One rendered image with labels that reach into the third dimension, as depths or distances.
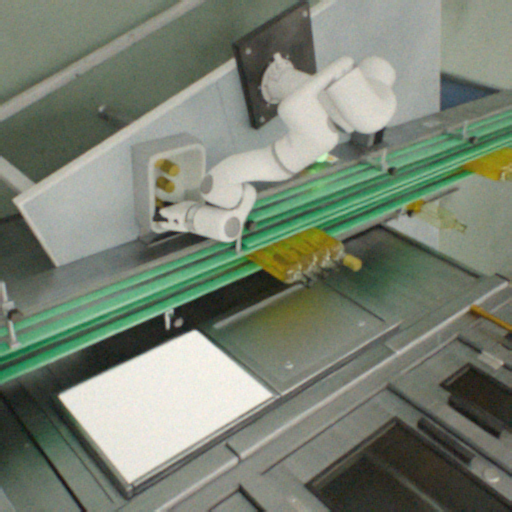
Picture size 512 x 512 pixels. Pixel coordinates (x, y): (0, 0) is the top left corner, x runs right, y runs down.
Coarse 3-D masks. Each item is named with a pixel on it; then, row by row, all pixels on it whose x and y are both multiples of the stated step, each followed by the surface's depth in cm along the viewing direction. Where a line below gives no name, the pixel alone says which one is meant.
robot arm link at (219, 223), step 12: (252, 192) 147; (240, 204) 145; (252, 204) 148; (204, 216) 147; (216, 216) 145; (228, 216) 144; (240, 216) 147; (204, 228) 147; (216, 228) 144; (228, 228) 144; (240, 228) 147; (228, 240) 146
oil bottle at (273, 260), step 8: (264, 248) 180; (272, 248) 180; (248, 256) 184; (256, 256) 181; (264, 256) 178; (272, 256) 176; (280, 256) 177; (288, 256) 177; (264, 264) 179; (272, 264) 177; (280, 264) 174; (288, 264) 173; (296, 264) 174; (272, 272) 178; (280, 272) 175; (288, 272) 173; (296, 272) 173; (288, 280) 174
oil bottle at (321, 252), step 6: (294, 234) 187; (300, 234) 187; (294, 240) 185; (300, 240) 184; (306, 240) 185; (312, 240) 185; (306, 246) 182; (312, 246) 182; (318, 246) 182; (324, 246) 182; (312, 252) 180; (318, 252) 179; (324, 252) 180; (318, 258) 179; (324, 258) 179
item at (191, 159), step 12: (156, 156) 155; (168, 156) 166; (180, 156) 169; (192, 156) 168; (204, 156) 165; (156, 168) 165; (180, 168) 171; (192, 168) 169; (204, 168) 167; (180, 180) 173; (192, 180) 171; (156, 192) 169; (180, 192) 175; (192, 192) 173; (156, 228) 165
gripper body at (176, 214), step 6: (180, 204) 160; (186, 204) 159; (192, 204) 158; (162, 210) 157; (168, 210) 156; (174, 210) 155; (180, 210) 155; (186, 210) 154; (168, 216) 155; (174, 216) 154; (180, 216) 152; (186, 216) 152; (168, 222) 156; (174, 222) 155; (180, 222) 153; (168, 228) 157; (174, 228) 155; (180, 228) 154; (186, 228) 153
